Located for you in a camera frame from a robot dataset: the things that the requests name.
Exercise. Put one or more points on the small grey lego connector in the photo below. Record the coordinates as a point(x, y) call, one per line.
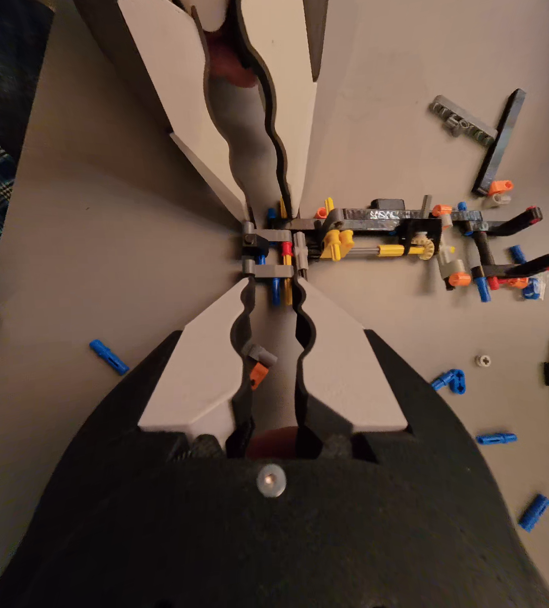
point(454, 125)

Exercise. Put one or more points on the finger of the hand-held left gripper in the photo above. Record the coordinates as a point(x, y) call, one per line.
point(170, 71)
point(293, 71)

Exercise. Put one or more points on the orange and grey lego connector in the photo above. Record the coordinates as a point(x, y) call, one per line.
point(500, 186)
point(257, 373)

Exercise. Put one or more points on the multicolour lego technic assembly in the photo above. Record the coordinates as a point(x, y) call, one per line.
point(359, 223)

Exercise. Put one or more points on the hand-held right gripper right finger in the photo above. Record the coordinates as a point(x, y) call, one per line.
point(350, 380)

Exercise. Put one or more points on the grey lego beam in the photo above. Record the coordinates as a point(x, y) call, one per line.
point(473, 130)

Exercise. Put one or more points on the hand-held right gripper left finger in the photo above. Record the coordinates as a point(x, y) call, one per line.
point(193, 380)

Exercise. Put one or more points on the small clear plastic scrap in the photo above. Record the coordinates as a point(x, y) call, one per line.
point(538, 285)

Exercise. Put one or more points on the long black lego beam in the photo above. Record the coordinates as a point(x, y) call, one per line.
point(500, 142)

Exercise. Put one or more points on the person's left hand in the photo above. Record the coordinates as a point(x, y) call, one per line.
point(229, 61)

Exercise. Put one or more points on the white round lego bush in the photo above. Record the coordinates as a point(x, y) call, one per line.
point(483, 361)

